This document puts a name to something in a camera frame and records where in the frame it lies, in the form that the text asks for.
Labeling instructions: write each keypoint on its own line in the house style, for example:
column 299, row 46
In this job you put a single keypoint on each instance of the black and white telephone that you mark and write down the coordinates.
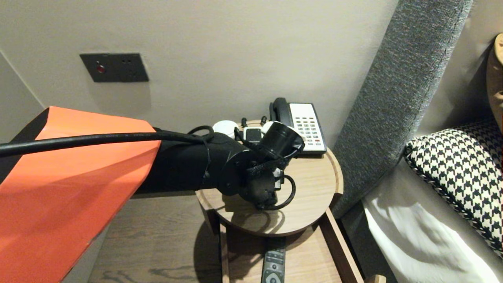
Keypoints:
column 310, row 125

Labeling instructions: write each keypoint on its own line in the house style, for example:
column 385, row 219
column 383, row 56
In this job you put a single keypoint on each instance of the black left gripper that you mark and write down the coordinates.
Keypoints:
column 278, row 177

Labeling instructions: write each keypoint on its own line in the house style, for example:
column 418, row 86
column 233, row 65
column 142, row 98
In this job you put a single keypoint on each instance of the wooden nightstand drawer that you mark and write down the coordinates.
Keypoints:
column 306, row 259

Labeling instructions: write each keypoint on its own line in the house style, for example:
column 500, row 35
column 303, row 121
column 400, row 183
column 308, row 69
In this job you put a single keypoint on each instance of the dark wall switch panel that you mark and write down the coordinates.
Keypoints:
column 114, row 67

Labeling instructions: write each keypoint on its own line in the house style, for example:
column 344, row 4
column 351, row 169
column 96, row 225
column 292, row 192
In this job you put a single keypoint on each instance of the white bed sheet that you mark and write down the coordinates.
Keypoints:
column 424, row 243

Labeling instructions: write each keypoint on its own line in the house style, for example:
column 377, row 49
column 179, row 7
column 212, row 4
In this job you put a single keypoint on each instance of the grey fabric headboard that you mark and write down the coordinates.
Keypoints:
column 393, row 98

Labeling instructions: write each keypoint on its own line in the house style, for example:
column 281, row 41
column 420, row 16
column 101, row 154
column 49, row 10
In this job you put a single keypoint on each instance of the black white houndstooth pillow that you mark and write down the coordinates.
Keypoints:
column 459, row 173

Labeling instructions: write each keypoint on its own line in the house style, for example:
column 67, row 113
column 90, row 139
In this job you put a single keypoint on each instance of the round wooden nightstand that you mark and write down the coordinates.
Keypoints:
column 314, row 188

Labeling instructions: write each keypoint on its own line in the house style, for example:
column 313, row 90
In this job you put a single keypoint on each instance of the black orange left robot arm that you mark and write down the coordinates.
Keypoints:
column 78, row 177

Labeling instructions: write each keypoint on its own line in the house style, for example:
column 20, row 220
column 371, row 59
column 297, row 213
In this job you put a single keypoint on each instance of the small white round device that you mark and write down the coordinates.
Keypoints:
column 226, row 126

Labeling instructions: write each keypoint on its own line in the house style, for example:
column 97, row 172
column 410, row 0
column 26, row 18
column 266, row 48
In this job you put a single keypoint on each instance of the black remote grey navigation pad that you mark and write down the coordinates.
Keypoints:
column 273, row 271

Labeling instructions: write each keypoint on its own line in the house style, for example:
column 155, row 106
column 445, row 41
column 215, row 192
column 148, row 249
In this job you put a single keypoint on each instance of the light wooden rounded object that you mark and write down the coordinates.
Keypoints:
column 496, row 78

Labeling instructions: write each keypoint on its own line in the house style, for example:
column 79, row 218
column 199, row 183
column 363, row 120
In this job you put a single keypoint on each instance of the dark grey bed base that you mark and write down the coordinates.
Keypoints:
column 359, row 236

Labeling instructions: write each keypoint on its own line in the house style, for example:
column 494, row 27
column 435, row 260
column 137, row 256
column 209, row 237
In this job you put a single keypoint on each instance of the black telephone handset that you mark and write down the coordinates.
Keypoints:
column 279, row 108

